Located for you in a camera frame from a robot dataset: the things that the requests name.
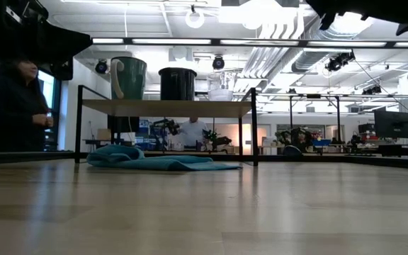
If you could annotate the black ceiling camera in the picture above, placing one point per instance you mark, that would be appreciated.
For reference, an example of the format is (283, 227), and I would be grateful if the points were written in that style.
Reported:
(338, 62)
(101, 66)
(370, 90)
(218, 62)

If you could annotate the black table frame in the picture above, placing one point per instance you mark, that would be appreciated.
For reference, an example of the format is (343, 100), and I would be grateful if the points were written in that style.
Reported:
(66, 156)

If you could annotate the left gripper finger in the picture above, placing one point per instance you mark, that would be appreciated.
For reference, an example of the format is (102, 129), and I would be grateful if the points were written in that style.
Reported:
(69, 34)
(67, 47)

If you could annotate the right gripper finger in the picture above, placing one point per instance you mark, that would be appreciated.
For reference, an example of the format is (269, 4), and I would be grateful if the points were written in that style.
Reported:
(324, 10)

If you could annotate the teal cloth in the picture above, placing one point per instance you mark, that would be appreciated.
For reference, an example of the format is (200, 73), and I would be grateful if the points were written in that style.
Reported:
(154, 163)

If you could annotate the person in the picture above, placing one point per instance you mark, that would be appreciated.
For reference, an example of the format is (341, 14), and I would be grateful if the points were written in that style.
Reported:
(9, 106)
(193, 132)

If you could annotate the long ceiling light bar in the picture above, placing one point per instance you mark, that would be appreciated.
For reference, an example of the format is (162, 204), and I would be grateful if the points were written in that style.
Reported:
(172, 41)

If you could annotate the round white ceiling lamp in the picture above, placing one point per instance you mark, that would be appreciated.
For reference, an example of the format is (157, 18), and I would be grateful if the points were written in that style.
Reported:
(188, 22)

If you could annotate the black speckled enamel mug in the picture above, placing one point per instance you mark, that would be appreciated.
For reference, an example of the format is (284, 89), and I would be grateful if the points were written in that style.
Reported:
(177, 85)

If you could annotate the clear glass cup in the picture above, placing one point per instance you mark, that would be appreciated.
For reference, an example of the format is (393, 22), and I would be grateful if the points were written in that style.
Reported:
(221, 93)

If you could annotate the black background rig frame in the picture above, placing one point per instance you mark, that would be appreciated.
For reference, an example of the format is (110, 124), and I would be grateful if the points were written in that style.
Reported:
(291, 106)

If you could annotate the black computer monitor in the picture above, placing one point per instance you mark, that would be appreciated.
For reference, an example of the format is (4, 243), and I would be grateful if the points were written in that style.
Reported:
(393, 124)
(122, 124)

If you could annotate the window with black frame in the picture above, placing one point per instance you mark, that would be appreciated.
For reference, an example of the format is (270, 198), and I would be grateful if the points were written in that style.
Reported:
(46, 88)

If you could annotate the blue bin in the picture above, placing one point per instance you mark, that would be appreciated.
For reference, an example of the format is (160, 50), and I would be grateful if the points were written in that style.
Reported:
(321, 142)

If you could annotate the blue storage boxes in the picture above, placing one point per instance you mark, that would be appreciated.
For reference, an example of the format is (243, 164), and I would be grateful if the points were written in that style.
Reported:
(145, 141)

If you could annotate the wooden shelf black frame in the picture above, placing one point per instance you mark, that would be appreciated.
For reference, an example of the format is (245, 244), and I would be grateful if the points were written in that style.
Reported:
(168, 108)

